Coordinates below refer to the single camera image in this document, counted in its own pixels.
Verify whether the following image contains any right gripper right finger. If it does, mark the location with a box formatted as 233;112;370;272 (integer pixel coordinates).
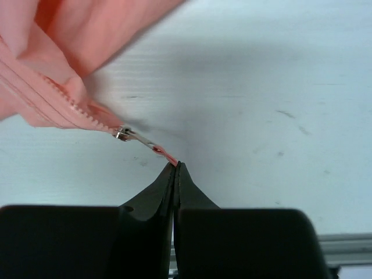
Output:
174;163;331;278

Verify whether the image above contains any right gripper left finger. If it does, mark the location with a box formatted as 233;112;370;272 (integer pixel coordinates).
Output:
1;164;176;278

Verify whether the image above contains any salmon pink jacket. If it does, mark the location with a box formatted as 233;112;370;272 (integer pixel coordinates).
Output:
1;1;181;165

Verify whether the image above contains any front aluminium rail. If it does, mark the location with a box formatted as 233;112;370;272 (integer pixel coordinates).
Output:
168;229;371;278

